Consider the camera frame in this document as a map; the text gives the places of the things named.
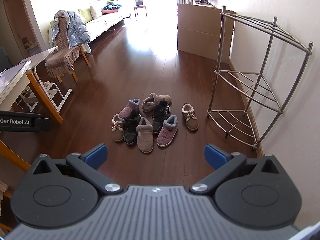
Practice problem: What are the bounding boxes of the white folding side table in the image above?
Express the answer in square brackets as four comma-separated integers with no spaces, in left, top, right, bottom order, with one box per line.
[19,46,73,113]

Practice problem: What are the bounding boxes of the red and blue clothes pile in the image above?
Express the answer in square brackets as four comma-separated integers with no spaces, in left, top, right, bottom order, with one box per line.
[101,2,123,14]

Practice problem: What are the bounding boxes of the cream sofa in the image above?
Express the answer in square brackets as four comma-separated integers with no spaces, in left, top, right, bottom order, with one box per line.
[49,0,132,54]

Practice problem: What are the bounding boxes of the cream sofa pillow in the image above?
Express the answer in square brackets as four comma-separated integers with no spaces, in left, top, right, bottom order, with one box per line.
[89,1,105,19]

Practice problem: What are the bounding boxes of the black lace-up sneaker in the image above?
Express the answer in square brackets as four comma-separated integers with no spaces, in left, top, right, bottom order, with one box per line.
[151,100,171,134]
[123,115,142,146]

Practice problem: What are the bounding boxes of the wooden door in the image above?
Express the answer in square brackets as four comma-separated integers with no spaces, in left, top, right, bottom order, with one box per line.
[2,0,42,59]

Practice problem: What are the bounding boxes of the taupe plush slipper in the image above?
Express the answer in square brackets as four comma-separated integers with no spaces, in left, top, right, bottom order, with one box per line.
[142,93,172,113]
[136,116,154,153]

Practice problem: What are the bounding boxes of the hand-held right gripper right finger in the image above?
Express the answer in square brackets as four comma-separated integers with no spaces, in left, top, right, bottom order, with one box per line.
[189,143,282,197]

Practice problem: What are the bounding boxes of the metal corner shoe rack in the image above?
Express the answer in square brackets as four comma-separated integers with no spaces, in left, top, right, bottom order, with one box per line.
[207,5,313,150]

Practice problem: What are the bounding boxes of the pink knit slipper boot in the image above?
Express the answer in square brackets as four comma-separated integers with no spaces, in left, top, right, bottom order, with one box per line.
[118,99,141,121]
[157,115,179,147]

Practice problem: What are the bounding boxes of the brown fleece-lined buckle shoe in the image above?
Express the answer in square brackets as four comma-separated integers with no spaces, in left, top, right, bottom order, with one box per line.
[182,103,199,131]
[112,114,125,143]

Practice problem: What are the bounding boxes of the large cardboard box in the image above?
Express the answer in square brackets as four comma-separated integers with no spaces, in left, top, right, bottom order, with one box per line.
[177,3,237,64]

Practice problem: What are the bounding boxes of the silver puffer jacket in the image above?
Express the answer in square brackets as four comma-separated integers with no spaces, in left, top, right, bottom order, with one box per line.
[51,10,91,48]

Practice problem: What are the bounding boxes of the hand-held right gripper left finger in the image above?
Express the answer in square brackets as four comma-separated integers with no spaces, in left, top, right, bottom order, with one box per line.
[31,143,123,197]

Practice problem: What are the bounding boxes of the white step stool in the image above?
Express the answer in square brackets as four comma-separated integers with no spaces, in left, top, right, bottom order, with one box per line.
[15,81,63,113]

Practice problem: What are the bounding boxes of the chair with brown quilted cover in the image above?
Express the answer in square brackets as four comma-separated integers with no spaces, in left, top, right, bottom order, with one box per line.
[45,10,90,84]

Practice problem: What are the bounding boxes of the wooden table with white top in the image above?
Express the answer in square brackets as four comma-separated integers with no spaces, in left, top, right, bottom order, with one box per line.
[0,59,63,124]

